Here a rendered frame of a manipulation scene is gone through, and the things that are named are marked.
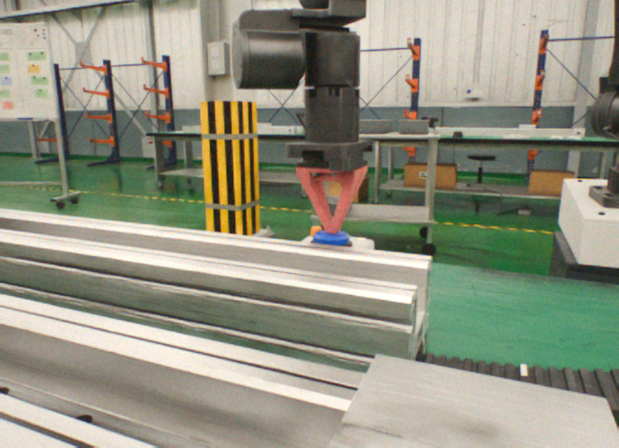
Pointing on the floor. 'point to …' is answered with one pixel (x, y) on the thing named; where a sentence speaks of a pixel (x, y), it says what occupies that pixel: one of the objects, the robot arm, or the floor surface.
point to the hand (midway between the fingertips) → (332, 225)
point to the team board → (30, 88)
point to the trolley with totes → (410, 129)
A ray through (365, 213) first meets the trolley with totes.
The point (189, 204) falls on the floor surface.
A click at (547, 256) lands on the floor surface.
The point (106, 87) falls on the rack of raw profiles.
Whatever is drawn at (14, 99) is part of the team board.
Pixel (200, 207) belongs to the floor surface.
